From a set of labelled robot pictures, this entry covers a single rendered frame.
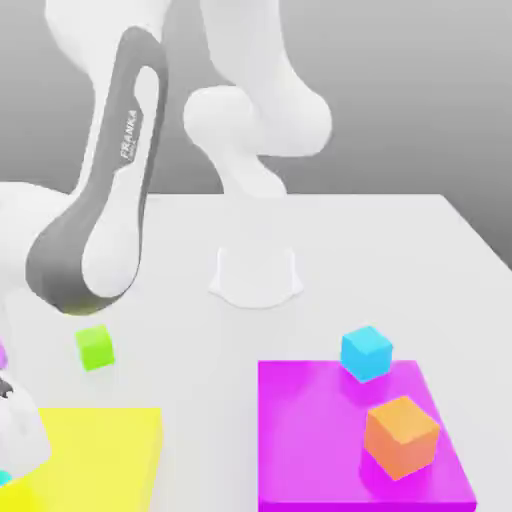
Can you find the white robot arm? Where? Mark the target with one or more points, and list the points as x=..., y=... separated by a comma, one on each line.
x=120, y=224

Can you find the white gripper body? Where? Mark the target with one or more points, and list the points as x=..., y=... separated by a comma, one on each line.
x=22, y=436

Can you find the small orange cube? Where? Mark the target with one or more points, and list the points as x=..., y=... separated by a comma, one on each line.
x=400, y=438

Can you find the small blue cube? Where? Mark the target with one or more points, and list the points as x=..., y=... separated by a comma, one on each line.
x=366, y=354

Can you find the large yellow box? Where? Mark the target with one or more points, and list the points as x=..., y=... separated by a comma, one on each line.
x=100, y=460

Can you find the small green cube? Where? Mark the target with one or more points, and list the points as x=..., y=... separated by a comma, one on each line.
x=95, y=348

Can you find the small cyan cube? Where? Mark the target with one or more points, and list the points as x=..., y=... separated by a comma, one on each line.
x=4, y=478

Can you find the large magenta box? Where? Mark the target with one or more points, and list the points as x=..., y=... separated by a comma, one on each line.
x=312, y=440

